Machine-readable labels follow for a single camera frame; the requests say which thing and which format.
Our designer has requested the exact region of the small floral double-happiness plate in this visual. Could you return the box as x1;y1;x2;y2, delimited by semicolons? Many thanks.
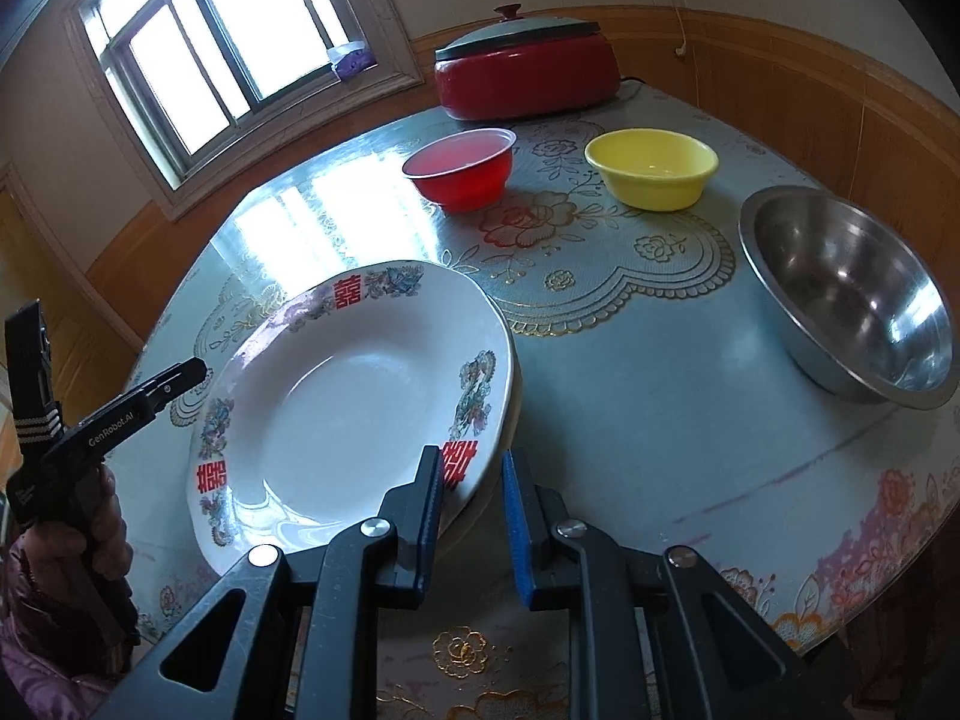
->
185;260;511;574

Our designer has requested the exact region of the red plastic bowl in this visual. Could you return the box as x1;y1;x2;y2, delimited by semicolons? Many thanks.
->
402;127;517;213

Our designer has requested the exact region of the yellow plastic bowl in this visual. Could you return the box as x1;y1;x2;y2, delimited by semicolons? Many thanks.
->
584;128;719;213

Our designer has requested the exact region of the stainless steel bowl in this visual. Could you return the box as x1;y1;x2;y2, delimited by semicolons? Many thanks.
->
737;185;958;411

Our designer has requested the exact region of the large floral double-happiness plate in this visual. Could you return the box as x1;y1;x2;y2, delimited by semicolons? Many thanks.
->
438;298;523;559

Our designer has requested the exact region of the person's left hand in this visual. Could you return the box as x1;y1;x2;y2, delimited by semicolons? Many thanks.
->
21;465;133;614

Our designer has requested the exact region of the purple tissue pack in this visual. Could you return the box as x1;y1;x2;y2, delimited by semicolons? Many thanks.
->
327;41;376;82

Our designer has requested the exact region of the red electric cooking pot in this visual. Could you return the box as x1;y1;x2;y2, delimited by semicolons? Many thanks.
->
434;34;620;122

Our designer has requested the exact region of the grey pot lid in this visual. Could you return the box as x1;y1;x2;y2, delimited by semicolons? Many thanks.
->
434;4;601;62

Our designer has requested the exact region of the black tracking camera box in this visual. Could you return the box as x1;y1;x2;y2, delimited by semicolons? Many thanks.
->
5;299;64;460

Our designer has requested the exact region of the window with frame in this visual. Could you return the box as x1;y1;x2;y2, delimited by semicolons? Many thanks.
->
68;0;423;220

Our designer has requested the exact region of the white power cable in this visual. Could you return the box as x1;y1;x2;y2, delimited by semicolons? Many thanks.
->
659;0;700;62

